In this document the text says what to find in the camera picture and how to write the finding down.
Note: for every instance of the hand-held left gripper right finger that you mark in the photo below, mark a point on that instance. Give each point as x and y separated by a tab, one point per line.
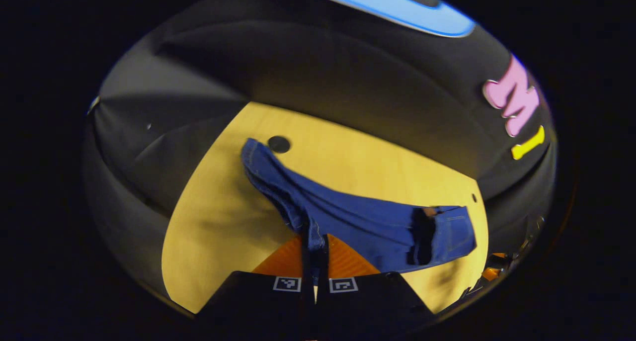
322	274

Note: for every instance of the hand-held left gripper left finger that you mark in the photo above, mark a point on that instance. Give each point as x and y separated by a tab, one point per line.
308	281

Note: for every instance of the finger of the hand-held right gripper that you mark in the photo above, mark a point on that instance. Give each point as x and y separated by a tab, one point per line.
496	265

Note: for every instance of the blue denim jeans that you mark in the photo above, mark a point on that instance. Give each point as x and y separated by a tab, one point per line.
357	216

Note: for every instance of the black backdrop cloth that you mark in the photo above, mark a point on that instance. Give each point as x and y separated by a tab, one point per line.
298	57

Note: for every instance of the small white tag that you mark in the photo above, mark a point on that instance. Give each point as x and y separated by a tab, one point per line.
93	104

